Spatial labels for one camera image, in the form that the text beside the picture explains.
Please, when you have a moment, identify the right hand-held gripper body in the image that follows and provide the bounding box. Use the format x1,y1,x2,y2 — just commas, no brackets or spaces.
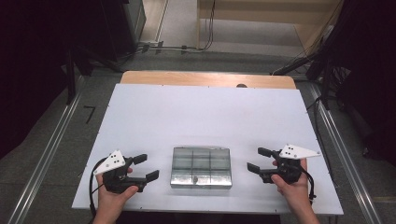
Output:
259,144,321,185

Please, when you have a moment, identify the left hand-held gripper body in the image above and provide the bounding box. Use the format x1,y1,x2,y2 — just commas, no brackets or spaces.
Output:
92,149,148,194

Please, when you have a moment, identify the clear compartment storage box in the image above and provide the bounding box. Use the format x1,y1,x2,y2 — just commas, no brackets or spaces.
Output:
170,146,233,189

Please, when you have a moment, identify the person's left hand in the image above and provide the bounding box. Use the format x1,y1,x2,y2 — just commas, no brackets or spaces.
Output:
95,167,139,217

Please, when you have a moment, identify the person's right hand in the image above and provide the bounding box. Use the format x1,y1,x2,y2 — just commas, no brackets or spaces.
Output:
270,158,310,204

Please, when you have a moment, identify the white board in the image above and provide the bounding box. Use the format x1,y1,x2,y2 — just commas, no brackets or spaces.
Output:
72,83,345,216

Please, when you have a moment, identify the black tripod stand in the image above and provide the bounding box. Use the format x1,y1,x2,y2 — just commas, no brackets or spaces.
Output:
270,52,353,110

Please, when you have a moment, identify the black metal stand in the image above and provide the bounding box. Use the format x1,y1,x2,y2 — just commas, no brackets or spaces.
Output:
64,46,124,105

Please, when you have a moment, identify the dark curtain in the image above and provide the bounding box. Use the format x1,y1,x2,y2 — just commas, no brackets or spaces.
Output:
323,0,396,167
0,0,104,160

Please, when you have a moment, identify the dark cabinet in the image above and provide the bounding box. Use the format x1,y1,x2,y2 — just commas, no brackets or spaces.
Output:
99,0,148,62

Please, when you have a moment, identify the light wooden shelf unit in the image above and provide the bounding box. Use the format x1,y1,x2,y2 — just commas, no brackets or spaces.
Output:
195,0,344,54

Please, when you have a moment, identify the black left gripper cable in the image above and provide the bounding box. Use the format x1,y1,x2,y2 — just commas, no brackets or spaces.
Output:
89,157,108,224

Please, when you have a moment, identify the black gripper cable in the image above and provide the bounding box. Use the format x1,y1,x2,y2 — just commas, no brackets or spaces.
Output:
298,166,318,205
89,157,108,224

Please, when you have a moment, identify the black floor cable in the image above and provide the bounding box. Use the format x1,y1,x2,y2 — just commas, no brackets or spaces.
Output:
306,96,328,153

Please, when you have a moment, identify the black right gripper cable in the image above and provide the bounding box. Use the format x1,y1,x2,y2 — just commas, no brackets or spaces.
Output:
298,166,318,205

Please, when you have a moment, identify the metal floor rail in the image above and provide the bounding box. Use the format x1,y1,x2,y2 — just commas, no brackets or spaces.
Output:
307,83,382,224
7,74,87,224

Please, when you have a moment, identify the floor cable bundle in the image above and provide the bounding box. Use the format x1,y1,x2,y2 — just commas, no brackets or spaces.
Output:
136,40,216,55

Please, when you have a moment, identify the hanging black cable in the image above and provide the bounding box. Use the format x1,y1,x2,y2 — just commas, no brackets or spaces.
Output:
199,0,218,52

